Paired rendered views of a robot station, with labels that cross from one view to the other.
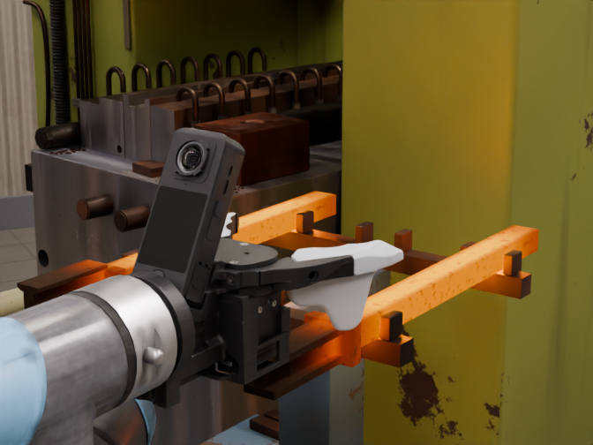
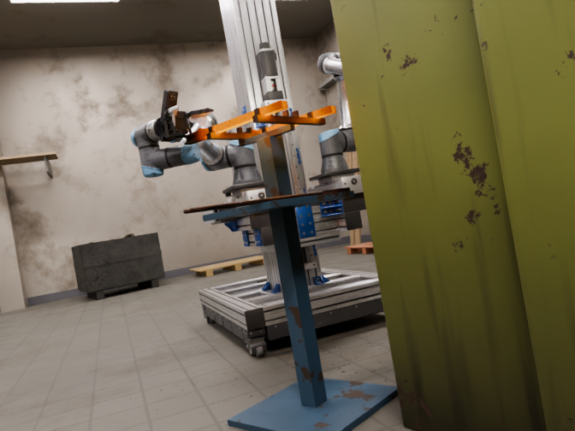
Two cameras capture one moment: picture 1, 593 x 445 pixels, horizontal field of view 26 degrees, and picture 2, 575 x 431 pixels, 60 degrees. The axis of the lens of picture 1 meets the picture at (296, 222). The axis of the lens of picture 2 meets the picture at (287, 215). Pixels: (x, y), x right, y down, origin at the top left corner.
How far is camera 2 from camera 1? 2.19 m
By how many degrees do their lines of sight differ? 95
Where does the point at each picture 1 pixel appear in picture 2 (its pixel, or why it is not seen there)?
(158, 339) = (150, 126)
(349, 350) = (199, 135)
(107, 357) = (142, 129)
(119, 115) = not seen: hidden behind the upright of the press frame
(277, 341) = (173, 129)
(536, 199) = (360, 91)
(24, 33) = not seen: outside the picture
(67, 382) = (137, 132)
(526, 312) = (366, 142)
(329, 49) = not seen: hidden behind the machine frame
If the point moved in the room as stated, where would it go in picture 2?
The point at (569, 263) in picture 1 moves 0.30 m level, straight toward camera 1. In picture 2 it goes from (389, 118) to (279, 143)
